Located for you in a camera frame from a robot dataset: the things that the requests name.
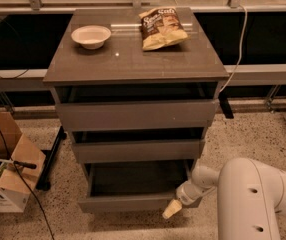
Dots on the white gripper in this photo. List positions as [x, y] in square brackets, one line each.
[185, 194]

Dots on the grey bottom drawer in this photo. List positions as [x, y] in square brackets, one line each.
[133, 186]

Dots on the grey drawer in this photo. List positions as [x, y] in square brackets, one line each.
[133, 186]
[138, 151]
[136, 115]

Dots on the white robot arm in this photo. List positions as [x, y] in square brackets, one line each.
[250, 195]

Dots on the grey middle drawer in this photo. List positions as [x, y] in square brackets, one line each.
[138, 151]

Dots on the grey top drawer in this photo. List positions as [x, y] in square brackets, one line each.
[136, 115]

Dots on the grey drawer cabinet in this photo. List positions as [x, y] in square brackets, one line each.
[121, 71]

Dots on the open cardboard box left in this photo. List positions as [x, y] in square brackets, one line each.
[17, 182]

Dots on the black stand leg right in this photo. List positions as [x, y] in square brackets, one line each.
[225, 106]

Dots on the black stand leg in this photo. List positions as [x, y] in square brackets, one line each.
[44, 180]
[225, 106]

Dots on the black stand leg left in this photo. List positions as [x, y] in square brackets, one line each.
[44, 180]

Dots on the yellow brown chip bag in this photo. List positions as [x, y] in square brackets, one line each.
[161, 27]

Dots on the white bowl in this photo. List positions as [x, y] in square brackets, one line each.
[91, 37]

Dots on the black handled tool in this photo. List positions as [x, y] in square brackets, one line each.
[23, 164]

